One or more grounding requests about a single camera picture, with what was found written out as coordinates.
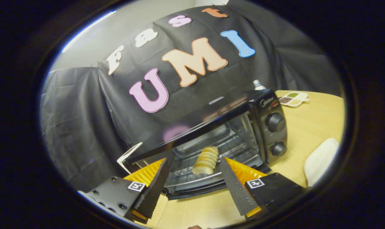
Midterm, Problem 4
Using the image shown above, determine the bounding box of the pale yellow sliced bread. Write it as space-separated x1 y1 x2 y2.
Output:
192 146 219 175

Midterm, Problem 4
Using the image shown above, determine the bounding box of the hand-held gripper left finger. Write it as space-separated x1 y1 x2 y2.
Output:
79 157 170 224

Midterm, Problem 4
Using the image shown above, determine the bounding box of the white divided condiment dish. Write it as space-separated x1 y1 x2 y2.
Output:
278 92 309 108

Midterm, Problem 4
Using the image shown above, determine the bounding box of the white pop-up toaster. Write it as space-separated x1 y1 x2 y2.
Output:
117 142 143 175

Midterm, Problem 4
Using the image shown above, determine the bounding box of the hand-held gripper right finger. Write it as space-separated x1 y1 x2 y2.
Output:
218 156 306 220

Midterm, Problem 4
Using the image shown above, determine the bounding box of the black backdrop cloth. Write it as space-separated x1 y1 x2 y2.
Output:
40 0 342 193

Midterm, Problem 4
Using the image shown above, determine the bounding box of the white plate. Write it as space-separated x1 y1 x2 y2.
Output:
304 138 340 187

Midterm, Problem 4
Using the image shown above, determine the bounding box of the black toaster oven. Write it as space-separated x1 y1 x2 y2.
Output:
122 89 288 200

